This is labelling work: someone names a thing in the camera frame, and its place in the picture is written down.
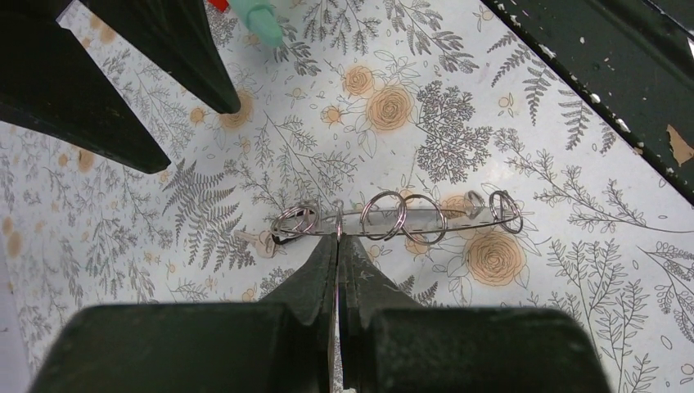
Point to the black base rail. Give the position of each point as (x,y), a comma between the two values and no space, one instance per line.
(635,56)

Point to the black key tag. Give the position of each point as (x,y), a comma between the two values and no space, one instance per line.
(279,244)

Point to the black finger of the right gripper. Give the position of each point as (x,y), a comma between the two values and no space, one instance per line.
(49,84)
(176,36)

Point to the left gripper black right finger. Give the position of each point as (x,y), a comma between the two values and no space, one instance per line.
(382,329)

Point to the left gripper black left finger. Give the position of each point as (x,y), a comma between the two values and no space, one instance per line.
(303,344)

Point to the teal cylindrical tool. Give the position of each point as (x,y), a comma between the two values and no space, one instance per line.
(258,16)

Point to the floral table mat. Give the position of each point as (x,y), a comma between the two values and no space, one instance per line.
(438,98)

